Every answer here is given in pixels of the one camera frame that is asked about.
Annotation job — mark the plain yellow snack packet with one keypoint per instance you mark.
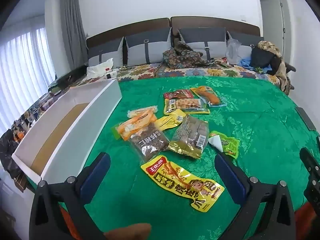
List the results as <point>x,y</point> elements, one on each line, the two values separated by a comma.
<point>170,121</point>

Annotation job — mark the person's leg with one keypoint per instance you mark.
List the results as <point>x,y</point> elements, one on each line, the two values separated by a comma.
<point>127,231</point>

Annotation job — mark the grey curtain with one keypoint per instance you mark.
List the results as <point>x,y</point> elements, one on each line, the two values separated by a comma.
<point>72,25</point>

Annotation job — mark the pale yellow corn packet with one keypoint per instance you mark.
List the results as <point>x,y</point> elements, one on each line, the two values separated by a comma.
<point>147,110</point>

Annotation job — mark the clear plastic bag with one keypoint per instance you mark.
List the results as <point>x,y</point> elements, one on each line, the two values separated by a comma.
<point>232,51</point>

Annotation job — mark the white door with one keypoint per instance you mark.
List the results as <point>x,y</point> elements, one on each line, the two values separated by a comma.
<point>272,17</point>

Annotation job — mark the green patterned blanket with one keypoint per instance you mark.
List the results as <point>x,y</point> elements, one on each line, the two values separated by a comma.
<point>262,130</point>

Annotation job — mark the clear packet of dark nuts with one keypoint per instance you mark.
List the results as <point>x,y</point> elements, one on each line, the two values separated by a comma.
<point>150,142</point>

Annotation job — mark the orange snack packet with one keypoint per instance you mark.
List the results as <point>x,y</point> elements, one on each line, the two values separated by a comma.
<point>135,123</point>

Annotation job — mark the floral bedsheet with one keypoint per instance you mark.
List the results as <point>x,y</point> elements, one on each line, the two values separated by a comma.
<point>225,72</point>

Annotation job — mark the white sheer curtain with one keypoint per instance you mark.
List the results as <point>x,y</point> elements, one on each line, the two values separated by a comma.
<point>25,67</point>

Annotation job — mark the white wall socket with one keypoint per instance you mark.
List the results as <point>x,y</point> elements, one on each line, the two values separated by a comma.
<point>243,18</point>

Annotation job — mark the green clear snack packet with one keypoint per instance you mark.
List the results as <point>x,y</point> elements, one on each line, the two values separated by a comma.
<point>228,143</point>

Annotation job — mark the yellow cartoon snack packet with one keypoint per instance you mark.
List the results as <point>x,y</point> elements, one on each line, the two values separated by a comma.
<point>180,177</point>

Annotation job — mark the yellow bordered tofu packet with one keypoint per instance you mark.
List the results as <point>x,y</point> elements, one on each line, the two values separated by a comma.
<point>186,105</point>

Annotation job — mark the gold brown snack packet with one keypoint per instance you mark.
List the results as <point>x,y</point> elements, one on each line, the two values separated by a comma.
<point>190,135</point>

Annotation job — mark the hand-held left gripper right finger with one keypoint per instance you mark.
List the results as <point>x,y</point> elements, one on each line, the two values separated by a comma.
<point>231,177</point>

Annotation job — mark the orange sausage packet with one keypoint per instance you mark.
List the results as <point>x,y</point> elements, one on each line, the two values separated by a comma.
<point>208,96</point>

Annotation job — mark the red snack packet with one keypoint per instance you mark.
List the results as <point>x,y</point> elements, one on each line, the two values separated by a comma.
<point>178,94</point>

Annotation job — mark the dark floral patterned cloth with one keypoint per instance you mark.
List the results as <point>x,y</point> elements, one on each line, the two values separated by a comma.
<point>182,57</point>

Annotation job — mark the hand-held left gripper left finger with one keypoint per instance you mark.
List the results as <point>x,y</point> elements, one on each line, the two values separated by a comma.
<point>96,177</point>

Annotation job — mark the blue cloth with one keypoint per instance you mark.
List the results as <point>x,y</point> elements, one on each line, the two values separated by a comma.
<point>246,62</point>

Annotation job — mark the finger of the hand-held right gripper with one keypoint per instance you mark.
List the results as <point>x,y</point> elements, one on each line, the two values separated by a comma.
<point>313,180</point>
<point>306,118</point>

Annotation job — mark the beige patterned cloth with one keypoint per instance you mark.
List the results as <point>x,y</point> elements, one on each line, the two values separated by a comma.
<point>281,67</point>

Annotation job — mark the long white cardboard box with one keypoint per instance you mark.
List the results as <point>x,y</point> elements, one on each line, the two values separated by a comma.
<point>75,140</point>

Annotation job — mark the black patterned bag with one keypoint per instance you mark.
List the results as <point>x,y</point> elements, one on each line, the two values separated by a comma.
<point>10,152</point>

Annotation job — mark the white plastic bag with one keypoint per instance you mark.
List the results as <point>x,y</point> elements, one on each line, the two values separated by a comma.
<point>98,68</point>

